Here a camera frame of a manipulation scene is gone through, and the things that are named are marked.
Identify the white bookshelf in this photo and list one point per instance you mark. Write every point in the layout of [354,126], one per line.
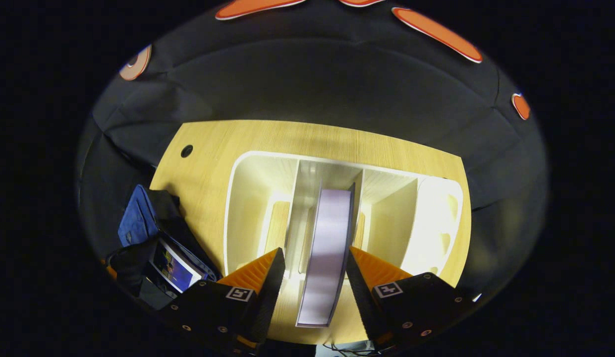
[252,208]

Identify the white spine book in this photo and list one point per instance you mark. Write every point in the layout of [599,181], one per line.
[329,248]

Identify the blue schoolbag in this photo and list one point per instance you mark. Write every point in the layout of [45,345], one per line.
[139,223]

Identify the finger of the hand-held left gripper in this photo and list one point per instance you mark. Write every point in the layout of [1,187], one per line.
[110,271]

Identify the blue cover book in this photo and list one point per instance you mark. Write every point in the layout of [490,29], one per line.
[176,265]

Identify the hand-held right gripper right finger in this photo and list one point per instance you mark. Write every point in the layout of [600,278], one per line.
[359,292]

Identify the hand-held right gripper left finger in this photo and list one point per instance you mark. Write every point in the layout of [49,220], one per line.
[270,292]

